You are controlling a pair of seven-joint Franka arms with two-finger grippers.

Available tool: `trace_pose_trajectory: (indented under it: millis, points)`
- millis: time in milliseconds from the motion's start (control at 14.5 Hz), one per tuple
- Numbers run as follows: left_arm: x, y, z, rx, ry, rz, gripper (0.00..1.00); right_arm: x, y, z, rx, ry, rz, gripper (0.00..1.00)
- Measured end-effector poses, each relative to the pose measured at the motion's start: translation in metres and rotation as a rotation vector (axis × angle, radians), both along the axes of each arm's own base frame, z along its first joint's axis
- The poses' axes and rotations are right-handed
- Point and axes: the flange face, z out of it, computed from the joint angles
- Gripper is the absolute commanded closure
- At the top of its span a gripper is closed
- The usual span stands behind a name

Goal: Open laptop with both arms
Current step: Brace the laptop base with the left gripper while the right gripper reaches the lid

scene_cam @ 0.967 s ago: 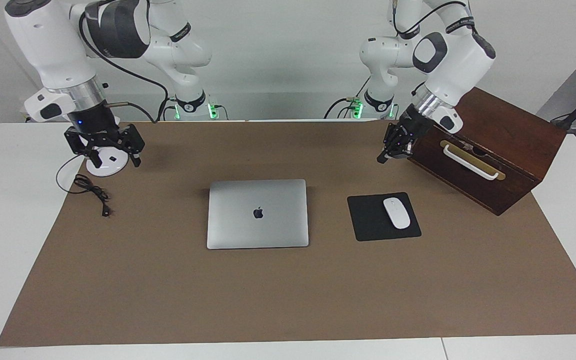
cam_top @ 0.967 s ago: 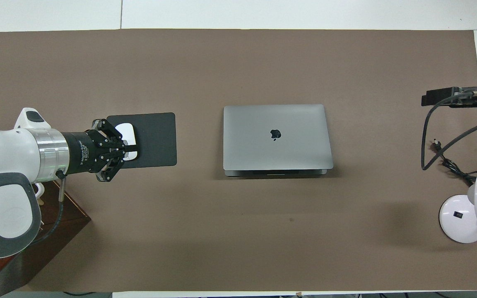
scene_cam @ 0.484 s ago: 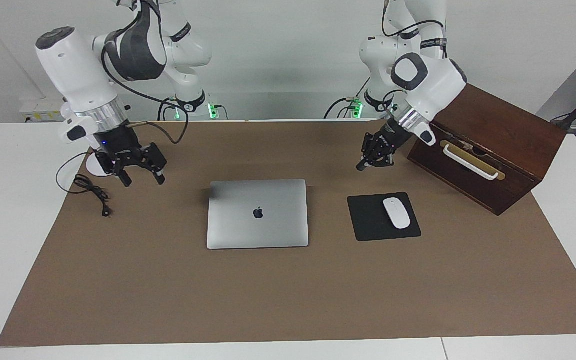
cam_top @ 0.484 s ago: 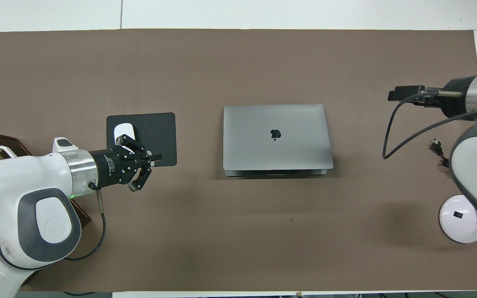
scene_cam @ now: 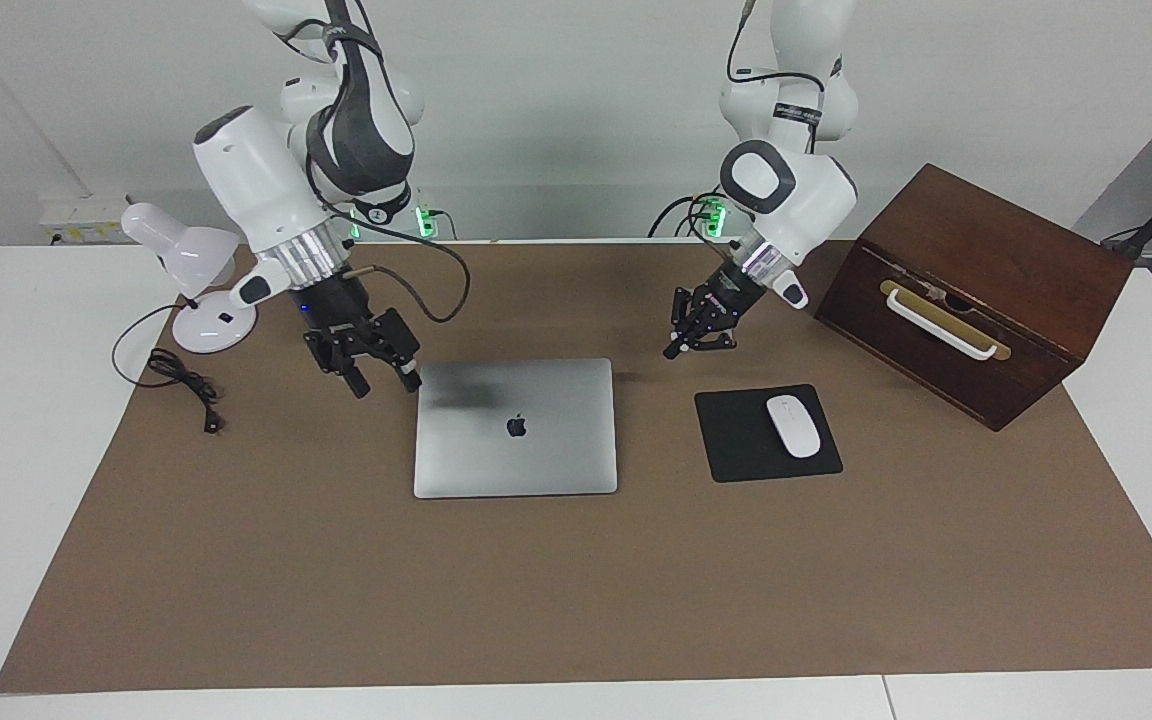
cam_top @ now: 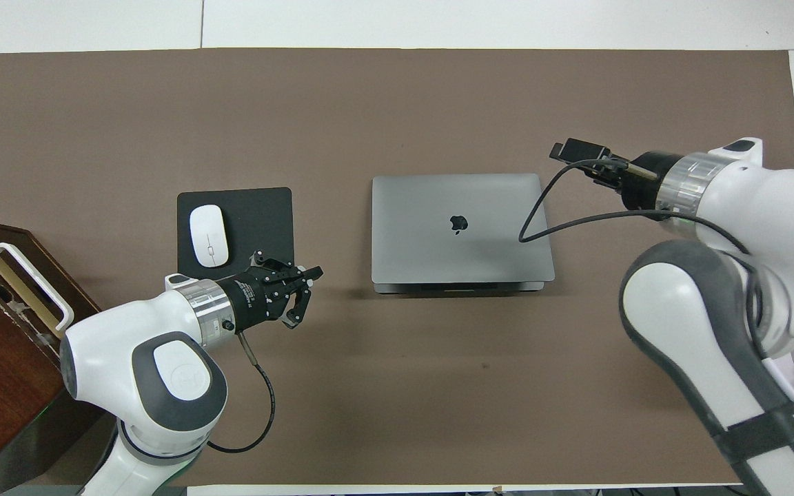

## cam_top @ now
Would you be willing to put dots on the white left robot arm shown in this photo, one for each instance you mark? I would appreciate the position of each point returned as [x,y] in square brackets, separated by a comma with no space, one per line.
[142,358]

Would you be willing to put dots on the brown table mat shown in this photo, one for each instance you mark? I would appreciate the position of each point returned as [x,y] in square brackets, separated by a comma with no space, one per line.
[397,103]

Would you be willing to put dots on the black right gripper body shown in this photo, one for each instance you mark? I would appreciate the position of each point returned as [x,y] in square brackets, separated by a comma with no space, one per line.
[638,182]

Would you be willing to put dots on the black mouse pad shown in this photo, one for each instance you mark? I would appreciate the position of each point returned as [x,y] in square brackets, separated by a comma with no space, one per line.
[262,220]

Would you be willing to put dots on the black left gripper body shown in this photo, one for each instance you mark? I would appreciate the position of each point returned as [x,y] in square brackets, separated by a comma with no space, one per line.
[249,300]

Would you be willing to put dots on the white computer mouse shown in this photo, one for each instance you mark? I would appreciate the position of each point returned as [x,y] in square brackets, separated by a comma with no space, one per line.
[209,236]

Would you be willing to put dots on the black right gripper camera box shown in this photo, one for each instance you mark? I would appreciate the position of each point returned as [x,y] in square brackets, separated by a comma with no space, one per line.
[579,151]

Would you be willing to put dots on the grey Apple laptop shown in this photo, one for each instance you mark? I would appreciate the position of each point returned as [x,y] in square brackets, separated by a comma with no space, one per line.
[438,234]

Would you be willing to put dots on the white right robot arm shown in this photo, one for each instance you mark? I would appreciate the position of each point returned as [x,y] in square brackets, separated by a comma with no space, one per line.
[769,227]

